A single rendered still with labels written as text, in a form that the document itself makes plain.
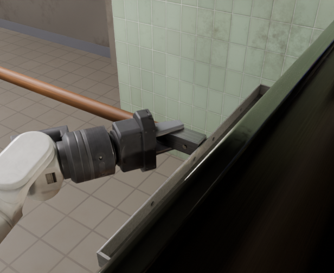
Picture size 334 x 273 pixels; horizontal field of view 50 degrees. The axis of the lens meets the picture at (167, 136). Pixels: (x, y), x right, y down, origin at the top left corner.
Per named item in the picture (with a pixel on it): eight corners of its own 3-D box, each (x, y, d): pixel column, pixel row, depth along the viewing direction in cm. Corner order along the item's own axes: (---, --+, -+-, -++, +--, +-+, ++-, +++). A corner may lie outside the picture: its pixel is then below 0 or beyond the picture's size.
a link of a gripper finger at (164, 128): (185, 130, 65) (153, 137, 63) (178, 121, 67) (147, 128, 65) (186, 122, 64) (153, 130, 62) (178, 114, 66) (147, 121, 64)
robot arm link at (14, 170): (61, 138, 56) (1, 208, 48) (67, 170, 63) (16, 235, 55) (26, 123, 57) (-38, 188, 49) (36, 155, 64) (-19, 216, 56)
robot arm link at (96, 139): (160, 181, 65) (95, 199, 61) (143, 151, 72) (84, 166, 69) (159, 123, 58) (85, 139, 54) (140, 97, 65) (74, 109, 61)
